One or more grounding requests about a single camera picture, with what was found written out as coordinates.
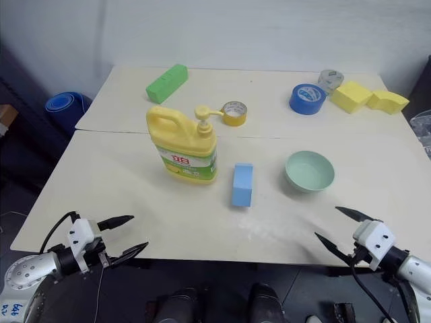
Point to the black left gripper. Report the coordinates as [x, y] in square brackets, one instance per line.
[97, 254]

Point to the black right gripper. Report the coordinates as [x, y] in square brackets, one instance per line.
[359, 255]

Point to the yellow detergent bottle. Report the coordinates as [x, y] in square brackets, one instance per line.
[182, 148]

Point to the light green bowl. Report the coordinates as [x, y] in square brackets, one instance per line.
[309, 173]

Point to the dark rounded shape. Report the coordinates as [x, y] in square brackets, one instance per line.
[267, 304]
[173, 306]

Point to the blue sponge block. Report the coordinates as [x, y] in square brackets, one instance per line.
[242, 188]

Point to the clear plastic bag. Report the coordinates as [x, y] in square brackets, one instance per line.
[422, 128]

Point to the blue tape roll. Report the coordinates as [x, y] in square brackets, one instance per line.
[304, 104]

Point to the yellow square sponge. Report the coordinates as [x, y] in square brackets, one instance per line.
[350, 96]

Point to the yellow curved sponge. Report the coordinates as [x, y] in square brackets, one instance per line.
[387, 101]

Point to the blue rolled mat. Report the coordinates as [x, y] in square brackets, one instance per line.
[64, 104]

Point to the grey tape roll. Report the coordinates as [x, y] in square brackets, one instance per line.
[331, 79]

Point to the yellow tape roll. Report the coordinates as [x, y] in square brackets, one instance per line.
[235, 118]

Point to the green sponge block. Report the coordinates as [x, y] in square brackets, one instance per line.
[166, 82]

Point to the cardboard box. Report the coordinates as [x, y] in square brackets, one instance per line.
[6, 116]

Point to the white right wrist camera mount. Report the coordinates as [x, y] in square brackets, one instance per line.
[375, 237]

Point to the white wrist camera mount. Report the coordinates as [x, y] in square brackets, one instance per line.
[79, 235]
[375, 237]

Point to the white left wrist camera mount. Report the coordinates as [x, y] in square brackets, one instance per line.
[79, 235]

